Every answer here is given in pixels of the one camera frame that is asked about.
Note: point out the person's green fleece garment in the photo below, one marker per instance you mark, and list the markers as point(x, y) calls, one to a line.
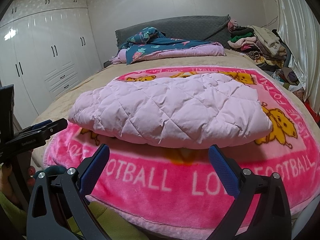
point(107, 220)

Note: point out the person's left hand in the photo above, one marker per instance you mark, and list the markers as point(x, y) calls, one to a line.
point(5, 180)

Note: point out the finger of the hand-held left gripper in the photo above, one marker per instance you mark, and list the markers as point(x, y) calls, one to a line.
point(53, 127)
point(41, 124)

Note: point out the red cloth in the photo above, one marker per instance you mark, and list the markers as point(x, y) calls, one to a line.
point(313, 111)

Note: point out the teal floral quilt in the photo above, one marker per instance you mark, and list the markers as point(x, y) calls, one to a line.
point(155, 45)

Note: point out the beige bed cover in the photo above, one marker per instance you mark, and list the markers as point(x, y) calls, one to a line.
point(95, 80)

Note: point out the pile of mixed clothes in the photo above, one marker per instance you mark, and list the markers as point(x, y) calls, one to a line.
point(262, 45)

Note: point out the white wardrobe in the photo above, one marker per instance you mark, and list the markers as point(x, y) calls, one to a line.
point(50, 55)

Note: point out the pink printed blanket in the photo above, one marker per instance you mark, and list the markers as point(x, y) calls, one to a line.
point(150, 180)

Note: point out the pink quilted jacket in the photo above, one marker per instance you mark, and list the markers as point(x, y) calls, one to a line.
point(162, 110)

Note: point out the white satin curtain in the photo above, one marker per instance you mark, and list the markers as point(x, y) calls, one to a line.
point(295, 30)

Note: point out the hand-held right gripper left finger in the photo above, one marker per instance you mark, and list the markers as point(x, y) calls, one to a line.
point(95, 167)

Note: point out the person's dark teal garment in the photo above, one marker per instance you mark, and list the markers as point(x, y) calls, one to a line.
point(57, 170)

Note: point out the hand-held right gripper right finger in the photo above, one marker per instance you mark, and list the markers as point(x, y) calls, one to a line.
point(225, 170)

